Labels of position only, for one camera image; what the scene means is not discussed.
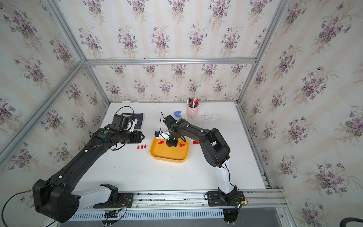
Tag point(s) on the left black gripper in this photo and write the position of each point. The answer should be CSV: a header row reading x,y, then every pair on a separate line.
x,y
137,136

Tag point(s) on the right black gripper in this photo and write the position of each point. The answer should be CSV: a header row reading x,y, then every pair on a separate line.
x,y
172,144

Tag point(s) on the yellow plastic storage box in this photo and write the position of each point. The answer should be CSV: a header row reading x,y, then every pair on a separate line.
x,y
172,154

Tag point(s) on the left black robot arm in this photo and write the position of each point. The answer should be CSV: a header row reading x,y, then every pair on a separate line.
x,y
55,197

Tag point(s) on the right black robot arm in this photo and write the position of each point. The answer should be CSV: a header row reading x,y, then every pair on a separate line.
x,y
213,145

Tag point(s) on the dark blue notebook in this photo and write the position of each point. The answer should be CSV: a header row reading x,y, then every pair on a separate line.
x,y
138,116

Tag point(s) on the blue plastic clip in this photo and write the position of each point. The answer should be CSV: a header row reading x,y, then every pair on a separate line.
x,y
177,114

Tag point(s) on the pink pen cup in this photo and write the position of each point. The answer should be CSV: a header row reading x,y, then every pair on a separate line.
x,y
192,107

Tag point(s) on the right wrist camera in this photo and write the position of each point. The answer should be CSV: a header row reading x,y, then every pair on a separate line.
x,y
168,121

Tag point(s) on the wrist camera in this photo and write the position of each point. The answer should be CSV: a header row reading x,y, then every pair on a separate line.
x,y
123,123
168,121

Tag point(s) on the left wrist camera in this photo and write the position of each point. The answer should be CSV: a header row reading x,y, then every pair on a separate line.
x,y
123,123

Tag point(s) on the aluminium front rail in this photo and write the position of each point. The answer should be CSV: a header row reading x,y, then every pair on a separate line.
x,y
157,205

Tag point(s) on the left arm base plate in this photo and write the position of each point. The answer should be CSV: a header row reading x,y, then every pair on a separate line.
x,y
123,199

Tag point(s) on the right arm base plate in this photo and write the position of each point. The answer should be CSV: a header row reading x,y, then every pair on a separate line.
x,y
219,199

